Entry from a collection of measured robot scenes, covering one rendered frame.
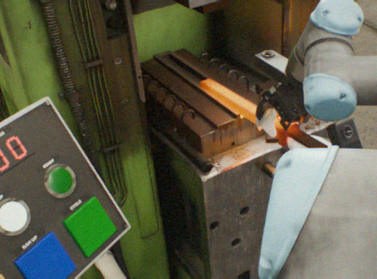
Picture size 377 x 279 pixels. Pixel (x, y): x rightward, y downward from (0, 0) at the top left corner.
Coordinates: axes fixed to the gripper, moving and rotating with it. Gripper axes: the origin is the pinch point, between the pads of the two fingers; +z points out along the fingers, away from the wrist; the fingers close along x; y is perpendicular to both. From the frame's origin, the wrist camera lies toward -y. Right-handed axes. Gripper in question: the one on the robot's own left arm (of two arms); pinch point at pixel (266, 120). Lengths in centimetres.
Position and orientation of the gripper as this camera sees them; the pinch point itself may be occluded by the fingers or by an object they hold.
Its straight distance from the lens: 110.4
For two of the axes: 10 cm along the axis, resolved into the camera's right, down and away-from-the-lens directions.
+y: 4.8, 7.9, -3.7
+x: 8.6, -3.4, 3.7
